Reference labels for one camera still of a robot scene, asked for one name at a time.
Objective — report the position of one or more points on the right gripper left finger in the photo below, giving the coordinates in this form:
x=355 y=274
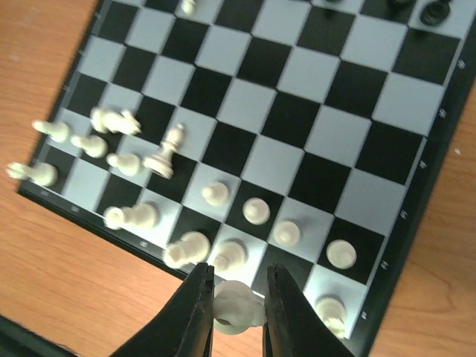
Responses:
x=184 y=326

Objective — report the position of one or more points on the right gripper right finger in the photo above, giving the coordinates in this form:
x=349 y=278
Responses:
x=292 y=328

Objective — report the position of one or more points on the white chess pawn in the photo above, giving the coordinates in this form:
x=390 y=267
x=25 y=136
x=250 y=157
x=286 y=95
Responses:
x=230 y=255
x=216 y=193
x=286 y=233

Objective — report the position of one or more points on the white chess rook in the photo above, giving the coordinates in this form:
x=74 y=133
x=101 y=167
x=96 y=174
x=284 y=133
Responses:
x=42 y=174
x=333 y=314

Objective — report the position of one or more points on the white chess knight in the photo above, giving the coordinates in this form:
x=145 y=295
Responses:
x=236 y=308

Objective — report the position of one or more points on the white chess queen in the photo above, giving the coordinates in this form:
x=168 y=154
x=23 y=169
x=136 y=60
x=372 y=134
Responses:
x=140 y=216

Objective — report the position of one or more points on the white chess bishop standing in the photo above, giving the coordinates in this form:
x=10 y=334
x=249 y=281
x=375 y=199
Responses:
x=161 y=162

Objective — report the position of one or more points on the black magnetic chess board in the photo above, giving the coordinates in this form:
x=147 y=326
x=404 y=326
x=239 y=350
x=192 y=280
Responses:
x=335 y=115

